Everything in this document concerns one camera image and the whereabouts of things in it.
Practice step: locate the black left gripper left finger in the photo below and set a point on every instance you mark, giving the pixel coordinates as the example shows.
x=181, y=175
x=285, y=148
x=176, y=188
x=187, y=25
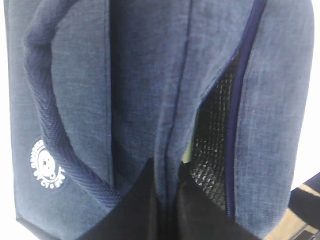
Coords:
x=135, y=217

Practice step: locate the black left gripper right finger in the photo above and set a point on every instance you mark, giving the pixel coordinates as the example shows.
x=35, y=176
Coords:
x=198, y=218

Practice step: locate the navy blue insulated lunch bag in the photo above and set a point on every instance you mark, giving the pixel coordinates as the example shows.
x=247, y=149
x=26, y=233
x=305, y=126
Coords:
x=98, y=87

